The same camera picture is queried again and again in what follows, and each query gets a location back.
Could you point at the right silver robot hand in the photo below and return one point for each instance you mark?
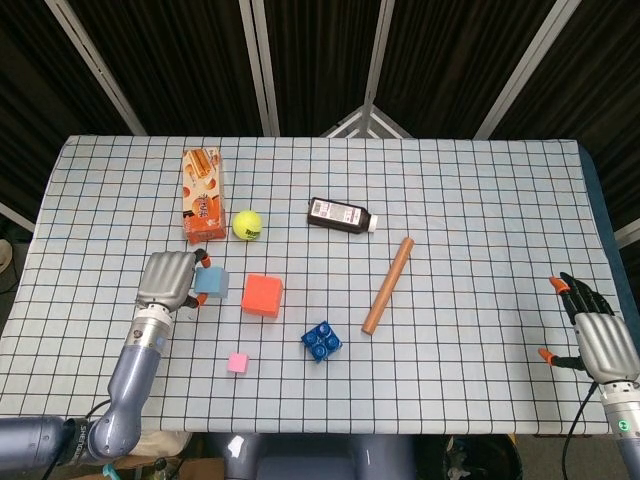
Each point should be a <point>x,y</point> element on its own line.
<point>607,345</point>

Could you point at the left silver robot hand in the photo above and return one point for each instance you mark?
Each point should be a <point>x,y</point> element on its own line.
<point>162,280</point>

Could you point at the light blue foam cube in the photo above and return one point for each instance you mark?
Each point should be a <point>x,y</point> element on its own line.
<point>212,282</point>

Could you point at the small pink foam cube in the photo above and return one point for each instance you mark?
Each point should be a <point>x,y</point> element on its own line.
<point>238,363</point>

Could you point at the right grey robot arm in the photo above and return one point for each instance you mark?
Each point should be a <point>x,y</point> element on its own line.
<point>622,425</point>

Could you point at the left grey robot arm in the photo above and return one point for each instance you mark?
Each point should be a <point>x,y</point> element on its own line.
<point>132,375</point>

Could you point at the orange snack box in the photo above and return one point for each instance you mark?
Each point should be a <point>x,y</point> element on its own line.
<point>202,200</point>

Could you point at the large orange foam cube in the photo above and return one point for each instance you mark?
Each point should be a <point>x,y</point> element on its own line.
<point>261,296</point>

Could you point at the yellow tennis ball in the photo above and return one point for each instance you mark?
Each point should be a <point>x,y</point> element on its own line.
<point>247,225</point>

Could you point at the white black checkered tablecloth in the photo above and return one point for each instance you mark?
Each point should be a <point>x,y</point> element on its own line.
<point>450,350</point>

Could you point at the dark blue studded brick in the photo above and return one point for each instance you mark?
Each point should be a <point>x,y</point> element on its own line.
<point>321,342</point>

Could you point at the black waste bin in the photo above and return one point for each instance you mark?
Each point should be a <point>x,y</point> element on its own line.
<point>480,460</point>

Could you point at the brown bottle white cap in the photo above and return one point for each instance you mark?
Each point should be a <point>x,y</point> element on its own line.
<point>337,215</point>

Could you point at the brown cardboard box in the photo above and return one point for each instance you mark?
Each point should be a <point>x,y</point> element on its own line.
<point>200,470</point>

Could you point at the wooden cylinder rod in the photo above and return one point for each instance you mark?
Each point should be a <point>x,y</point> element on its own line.
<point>388,285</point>

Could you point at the grey robot torso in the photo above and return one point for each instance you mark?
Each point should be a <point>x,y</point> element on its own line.
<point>300,460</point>

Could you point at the low white frame bar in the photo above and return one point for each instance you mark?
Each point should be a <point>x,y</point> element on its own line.
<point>17,216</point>
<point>627,235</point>

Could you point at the white partition frame post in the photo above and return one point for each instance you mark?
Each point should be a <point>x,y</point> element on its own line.
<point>96,65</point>
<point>525,70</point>
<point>257,75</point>
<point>379,50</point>

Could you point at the white partition base bracket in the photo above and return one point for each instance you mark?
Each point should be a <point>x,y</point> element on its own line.
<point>367,122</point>

